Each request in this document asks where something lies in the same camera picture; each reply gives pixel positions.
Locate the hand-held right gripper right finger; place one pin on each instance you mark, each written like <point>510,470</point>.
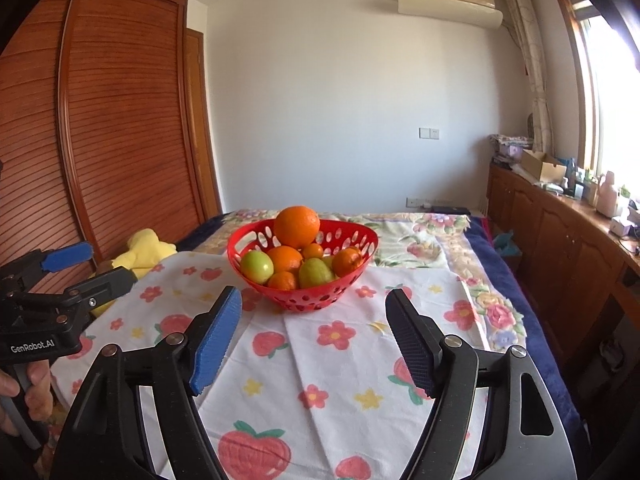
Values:
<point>412,340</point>

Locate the wooden cabinet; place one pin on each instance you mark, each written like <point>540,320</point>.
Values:
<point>550,240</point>

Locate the yellow pear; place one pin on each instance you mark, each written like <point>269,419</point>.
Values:
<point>315,274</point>

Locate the white air conditioner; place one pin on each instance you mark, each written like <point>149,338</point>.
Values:
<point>450,12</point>

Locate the white plastic bottle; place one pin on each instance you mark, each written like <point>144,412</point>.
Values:
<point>607,197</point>

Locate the white strawberry flower tablecloth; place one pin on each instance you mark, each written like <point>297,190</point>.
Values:
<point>310,360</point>

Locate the cardboard box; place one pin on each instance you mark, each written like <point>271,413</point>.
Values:
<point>537,165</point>

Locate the small tangerine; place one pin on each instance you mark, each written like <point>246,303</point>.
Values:
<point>313,251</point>

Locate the large orange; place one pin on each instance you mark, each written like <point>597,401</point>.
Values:
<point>285,259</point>
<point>296,226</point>

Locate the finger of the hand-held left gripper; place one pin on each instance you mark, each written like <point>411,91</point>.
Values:
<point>107,282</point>
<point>67,256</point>

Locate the white wall switch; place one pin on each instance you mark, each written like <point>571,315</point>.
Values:
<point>429,133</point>

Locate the patterned curtain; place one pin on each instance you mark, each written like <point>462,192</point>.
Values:
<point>530,60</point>

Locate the small fan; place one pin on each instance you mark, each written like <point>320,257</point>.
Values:
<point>529,125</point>

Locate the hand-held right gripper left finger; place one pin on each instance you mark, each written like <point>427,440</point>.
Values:
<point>215,340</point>

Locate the small white box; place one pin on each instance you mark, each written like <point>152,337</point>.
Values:
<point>621,226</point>

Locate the red perforated plastic basket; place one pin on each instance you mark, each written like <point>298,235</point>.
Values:
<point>235,255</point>

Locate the window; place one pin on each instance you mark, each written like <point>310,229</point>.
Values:
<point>615,100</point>

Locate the green apple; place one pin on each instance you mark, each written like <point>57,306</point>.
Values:
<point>256,266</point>
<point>328,261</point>

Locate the white wall socket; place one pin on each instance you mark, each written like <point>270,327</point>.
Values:
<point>414,202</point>

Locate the wooden louvred wardrobe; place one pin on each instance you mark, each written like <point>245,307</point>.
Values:
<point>125,135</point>

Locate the person's left hand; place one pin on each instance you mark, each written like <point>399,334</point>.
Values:
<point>40,390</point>

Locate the yellow plush toy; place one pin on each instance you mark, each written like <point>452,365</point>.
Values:
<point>145,255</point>

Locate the teal cloth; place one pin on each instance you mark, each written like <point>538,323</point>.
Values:
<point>504,242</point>

